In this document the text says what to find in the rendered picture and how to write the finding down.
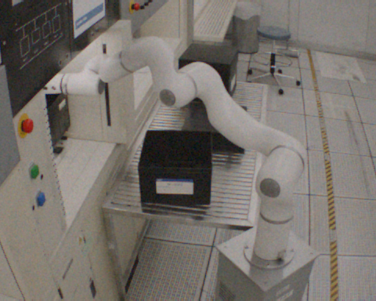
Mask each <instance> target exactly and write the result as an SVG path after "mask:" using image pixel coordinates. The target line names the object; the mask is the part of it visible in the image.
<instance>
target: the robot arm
mask: <svg viewBox="0 0 376 301"><path fill-rule="evenodd" d="M174 59H175V56H174V53H173V50H172V47H171V46H170V45H169V44H168V43H167V42H166V41H164V40H163V39H161V38H159V37H158V36H157V37H154V36H150V37H146V38H143V39H141V40H139V41H138V42H136V43H133V44H131V45H129V46H128V47H126V48H124V49H123V50H121V51H119V52H118V53H115V54H114V55H113V56H108V55H107V54H104V53H100V54H99V55H97V56H95V57H93V58H92V59H91V60H89V61H88V62H87V63H86V64H85V66H84V67H83V69H82V71H81V72H80V73H79V74H75V73H70V74H58V75H57V76H56V77H55V78H53V79H52V80H51V81H50V82H48V83H47V85H46V86H44V87H43V93H47V94H54V93H63V94H64V95H66V94H67V95H73V96H78V95H79V96H91V97H94V96H96V97H100V96H102V95H103V92H104V89H105V82H106V83H109V82H115V81H117V80H119V79H121V78H123V77H125V76H127V75H130V74H132V73H134V72H136V71H138V70H140V69H142V68H144V67H146V66H148V67H149V69H150V73H151V76H152V80H153V85H154V91H155V93H156V95H157V98H158V100H159V101H160V102H161V103H162V104H164V105H165V106H166V107H170V108H180V107H184V106H185V105H187V104H188V103H189V102H190V101H192V100H193V99H195V98H196V97H197V98H199V99H201V100H202V101H203V103H204V105H205V108H206V111H208V118H209V121H210V122H211V124H212V125H213V126H214V127H215V128H216V129H217V130H218V131H220V132H221V134H222V135H223V136H224V137H226V138H227V139H228V140H229V141H230V142H232V143H234V144H235V145H237V146H238V147H241V148H244V149H247V150H252V151H258V152H259V153H262V154H263V155H265V156H266V157H267V159H266V160H265V161H264V162H263V164H262V165H261V168H260V170H259V171H258V175H257V178H256V180H255V191H256V193H257V194H258V196H259V197H260V198H261V204H260V208H259V214H258V227H257V228H256V235H254V236H252V237H251V238H249V239H248V240H247V241H246V242H245V244H244V255H245V258H246V260H247V261H248V262H249V263H251V265H254V266H256V267H259V268H262V269H267V270H273V269H277V268H281V267H285V266H286V265H287V264H289V263H290V262H291V261H292V260H293V258H294V254H295V247H294V245H293V244H294V243H293V242H292V241H291V240H290V239H289V236H290V231H291V226H292V223H293V219H294V214H295V203H296V200H295V197H294V195H292V194H293V192H294V189H295V184H296V183H297V182H298V180H299V178H300V177H301V175H302V174H303V172H304V169H305V167H306V165H307V162H308V155H307V152H306V148H305V147H304V146H303V145H302V144H301V143H300V142H299V141H298V140H297V139H295V138H294V137H293V136H290V135H288V134H286V133H284V132H281V131H279V130H276V129H274V128H271V127H269V126H267V125H263V124H262V123H260V122H258V121H256V120H255V119H254V118H253V117H252V116H251V115H250V114H249V113H247V112H246V111H245V110H244V109H242V108H241V106H240V105H239V104H238V103H236V102H235V101H234V100H233V98H232V97H230V95H229V94H228V93H227V91H226V89H225V87H224V86H223V83H222V80H221V78H220V77H219V74H218V73H217V72H216V70H215V69H214V68H213V67H211V66H210V65H208V64H206V63H196V62H193V63H190V64H188V65H186V66H185V67H183V68H181V69H180V70H178V71H176V72H175V68H174Z"/></svg>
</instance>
